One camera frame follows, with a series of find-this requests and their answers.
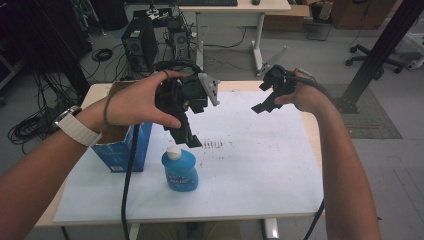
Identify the blue cardboard box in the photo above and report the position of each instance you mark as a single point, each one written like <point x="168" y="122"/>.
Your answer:
<point x="115" y="153"/>

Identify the open computer tower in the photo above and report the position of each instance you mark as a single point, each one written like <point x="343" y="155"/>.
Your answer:
<point x="180" y="43"/>

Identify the black curtain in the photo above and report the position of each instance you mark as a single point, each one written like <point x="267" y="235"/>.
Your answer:
<point x="43" y="36"/>

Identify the black office chair base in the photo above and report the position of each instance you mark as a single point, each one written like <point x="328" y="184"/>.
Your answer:
<point x="366" y="58"/>

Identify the brown cardboard box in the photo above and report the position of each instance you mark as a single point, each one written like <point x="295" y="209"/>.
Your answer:
<point x="286" y="18"/>

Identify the blue bottle with white cap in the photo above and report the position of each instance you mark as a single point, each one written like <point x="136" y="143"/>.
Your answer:
<point x="180" y="170"/>

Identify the white paper mat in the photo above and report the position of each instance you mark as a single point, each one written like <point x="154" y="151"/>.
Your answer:
<point x="240" y="160"/>

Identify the black computer mouse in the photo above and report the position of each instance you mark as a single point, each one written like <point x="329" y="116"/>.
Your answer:
<point x="256" y="2"/>

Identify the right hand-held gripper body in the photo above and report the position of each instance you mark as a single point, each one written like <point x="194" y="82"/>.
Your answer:
<point x="278" y="81"/>

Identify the person's left hand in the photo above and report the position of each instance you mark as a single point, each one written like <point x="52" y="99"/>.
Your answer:
<point x="133" y="103"/>

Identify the white table leg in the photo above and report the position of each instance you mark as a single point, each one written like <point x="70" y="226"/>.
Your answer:
<point x="270" y="230"/>

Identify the black computer tower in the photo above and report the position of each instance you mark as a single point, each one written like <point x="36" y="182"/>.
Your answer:
<point x="138" y="43"/>

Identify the black keyboard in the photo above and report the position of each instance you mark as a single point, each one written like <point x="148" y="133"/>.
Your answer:
<point x="206" y="2"/>

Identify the person's right hand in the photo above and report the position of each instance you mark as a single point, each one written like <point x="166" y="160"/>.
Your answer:
<point x="308" y="98"/>

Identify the brown wooden cabinet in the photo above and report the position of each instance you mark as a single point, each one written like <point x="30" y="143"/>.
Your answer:
<point x="363" y="13"/>

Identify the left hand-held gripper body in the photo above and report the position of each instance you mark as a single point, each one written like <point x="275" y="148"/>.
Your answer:
<point x="186" y="91"/>

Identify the grey floor mat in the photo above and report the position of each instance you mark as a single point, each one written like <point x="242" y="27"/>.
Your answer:
<point x="370" y="123"/>

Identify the white background desk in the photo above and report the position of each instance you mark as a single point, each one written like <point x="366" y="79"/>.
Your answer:
<point x="233" y="6"/>

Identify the black metal stand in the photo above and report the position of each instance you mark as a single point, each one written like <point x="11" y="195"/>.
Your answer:
<point x="376" y="56"/>

